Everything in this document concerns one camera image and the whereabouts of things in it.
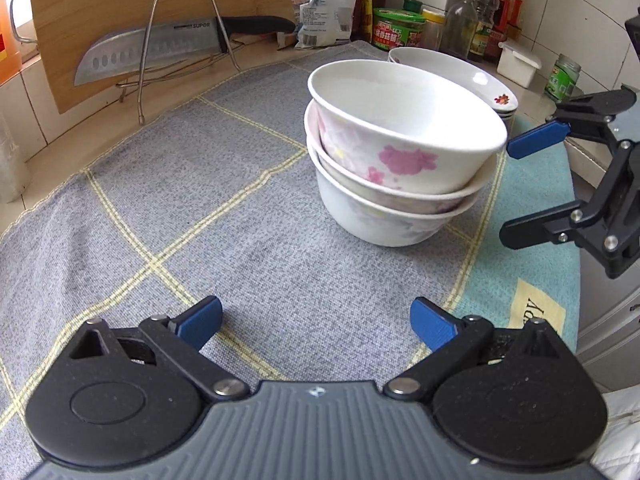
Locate white floral bowl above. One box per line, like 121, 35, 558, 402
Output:
303, 99, 499, 217
306, 140, 496, 248

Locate bamboo cutting board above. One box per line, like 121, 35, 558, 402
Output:
27, 0, 297, 115

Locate black wok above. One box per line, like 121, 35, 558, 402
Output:
624, 6, 640, 47

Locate grey kitchen cabinet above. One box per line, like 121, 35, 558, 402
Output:
564, 135, 640, 397

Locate white bowl pink flowers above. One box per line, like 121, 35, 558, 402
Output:
307, 59, 510, 196

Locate yellow cap spice jar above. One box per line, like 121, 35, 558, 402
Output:
421, 8, 447, 51

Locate clear glass bottle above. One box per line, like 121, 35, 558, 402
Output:
442, 0, 477, 59

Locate person's white jacket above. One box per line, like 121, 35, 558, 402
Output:
594, 386, 640, 480

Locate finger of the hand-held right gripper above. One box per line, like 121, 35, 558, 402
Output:
498, 141, 640, 280
506, 85, 640, 160

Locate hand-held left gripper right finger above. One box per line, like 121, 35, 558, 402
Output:
383, 296, 577, 402

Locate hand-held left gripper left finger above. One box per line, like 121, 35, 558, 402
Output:
67, 295, 252, 404

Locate orange plastic bottle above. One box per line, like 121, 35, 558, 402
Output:
0, 0, 24, 87

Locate black handled kitchen knife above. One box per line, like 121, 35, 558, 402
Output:
73, 14, 297, 87

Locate yellow seasoning packet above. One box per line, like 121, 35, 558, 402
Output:
362, 0, 377, 42

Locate white clear powder bag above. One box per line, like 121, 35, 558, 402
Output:
294, 0, 362, 50

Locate red label sauce bottle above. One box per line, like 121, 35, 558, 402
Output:
492, 0, 512, 59
507, 0, 525, 37

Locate grey blue checked cloth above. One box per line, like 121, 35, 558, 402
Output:
0, 39, 584, 413

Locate small green label jar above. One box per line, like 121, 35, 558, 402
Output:
545, 53, 583, 102

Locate green lid sauce jar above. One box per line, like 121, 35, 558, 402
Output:
372, 7, 427, 50

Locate metal wire rack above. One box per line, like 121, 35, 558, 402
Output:
9, 0, 247, 126

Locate dark soy sauce bottle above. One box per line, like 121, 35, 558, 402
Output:
345, 0, 367, 42

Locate white plastic seasoning box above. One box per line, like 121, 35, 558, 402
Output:
496, 39, 544, 89

